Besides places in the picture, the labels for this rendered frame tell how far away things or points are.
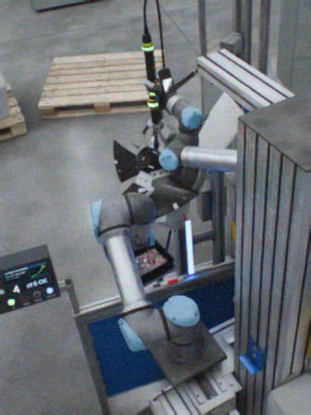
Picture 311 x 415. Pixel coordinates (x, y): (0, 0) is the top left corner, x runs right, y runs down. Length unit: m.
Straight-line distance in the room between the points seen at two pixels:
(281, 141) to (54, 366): 2.41
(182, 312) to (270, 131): 0.80
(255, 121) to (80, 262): 2.69
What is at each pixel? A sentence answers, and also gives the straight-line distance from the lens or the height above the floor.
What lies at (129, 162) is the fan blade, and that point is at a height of 1.10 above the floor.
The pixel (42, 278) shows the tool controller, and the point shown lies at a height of 1.18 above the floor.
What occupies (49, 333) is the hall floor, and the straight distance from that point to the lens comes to 3.47.
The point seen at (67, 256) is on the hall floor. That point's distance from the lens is 3.87.
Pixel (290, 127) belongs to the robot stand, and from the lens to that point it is 1.25.
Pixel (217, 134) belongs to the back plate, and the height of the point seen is 1.24.
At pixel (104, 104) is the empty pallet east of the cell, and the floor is 0.11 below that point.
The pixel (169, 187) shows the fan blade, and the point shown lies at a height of 1.19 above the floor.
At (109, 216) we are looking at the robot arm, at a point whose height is 1.46.
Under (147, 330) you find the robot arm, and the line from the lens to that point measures 1.82.
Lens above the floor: 2.72
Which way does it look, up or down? 41 degrees down
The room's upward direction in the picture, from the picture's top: 6 degrees counter-clockwise
